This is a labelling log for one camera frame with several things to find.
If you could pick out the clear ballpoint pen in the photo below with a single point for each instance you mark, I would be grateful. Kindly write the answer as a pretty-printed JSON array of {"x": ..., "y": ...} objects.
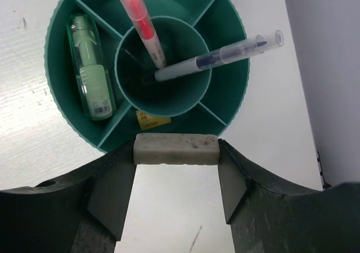
[{"x": 226, "y": 55}]

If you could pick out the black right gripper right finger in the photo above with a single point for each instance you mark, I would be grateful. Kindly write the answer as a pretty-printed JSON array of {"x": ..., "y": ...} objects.
[{"x": 267, "y": 213}]

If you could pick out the teal round desk organizer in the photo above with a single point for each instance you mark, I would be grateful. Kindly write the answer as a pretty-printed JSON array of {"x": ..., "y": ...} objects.
[{"x": 202, "y": 103}]

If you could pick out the yellow eraser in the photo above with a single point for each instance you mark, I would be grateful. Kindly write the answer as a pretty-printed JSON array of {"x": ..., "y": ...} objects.
[{"x": 147, "y": 121}]

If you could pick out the red highlighter pen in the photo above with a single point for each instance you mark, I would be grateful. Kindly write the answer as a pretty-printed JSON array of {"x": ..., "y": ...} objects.
[{"x": 139, "y": 16}]

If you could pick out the green correction tape dispenser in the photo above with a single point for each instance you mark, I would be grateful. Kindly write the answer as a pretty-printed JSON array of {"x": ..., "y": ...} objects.
[{"x": 92, "y": 75}]

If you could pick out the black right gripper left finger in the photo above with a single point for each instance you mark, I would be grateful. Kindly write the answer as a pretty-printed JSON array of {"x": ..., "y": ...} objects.
[{"x": 80, "y": 211}]

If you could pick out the grey rectangular eraser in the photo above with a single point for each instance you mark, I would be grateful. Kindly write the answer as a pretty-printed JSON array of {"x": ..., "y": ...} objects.
[{"x": 176, "y": 149}]

